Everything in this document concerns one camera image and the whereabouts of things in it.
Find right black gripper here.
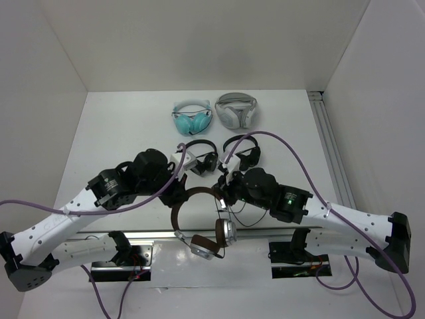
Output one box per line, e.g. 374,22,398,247
211,167,270,209

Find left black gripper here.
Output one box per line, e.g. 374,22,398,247
137,163,189,207

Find black headphone cable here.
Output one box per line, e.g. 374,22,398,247
212,195,266,260

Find brown silver headphones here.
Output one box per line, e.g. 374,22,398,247
164,186,237,264

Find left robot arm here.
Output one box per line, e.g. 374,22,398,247
1,144,189,292

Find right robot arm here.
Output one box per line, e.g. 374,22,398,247
213,167,411,274

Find black headphones left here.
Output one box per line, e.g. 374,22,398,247
185,139,218,176

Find black headphones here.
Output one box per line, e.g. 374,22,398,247
185,139,218,176
218,134,261,173

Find black headphones right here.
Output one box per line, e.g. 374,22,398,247
218,134,261,173

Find teal headphones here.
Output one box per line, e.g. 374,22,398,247
171,99,213,136

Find grey white headphones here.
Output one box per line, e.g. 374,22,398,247
214,92,258,130

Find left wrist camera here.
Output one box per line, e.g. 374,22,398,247
169,151,197,176

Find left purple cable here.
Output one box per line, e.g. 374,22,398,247
0,142,187,217

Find purple cable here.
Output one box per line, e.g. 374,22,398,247
0,142,187,217
222,131,418,318

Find aluminium rail front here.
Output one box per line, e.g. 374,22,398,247
69,227,327,241

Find aluminium rail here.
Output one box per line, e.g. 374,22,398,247
69,227,327,241
307,91,357,209

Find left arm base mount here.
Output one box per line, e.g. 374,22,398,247
90,239,153,282

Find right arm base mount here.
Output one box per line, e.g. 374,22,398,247
268,229,332,279

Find aluminium rail right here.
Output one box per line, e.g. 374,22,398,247
307,91,357,209

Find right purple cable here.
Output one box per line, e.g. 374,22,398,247
222,131,418,318

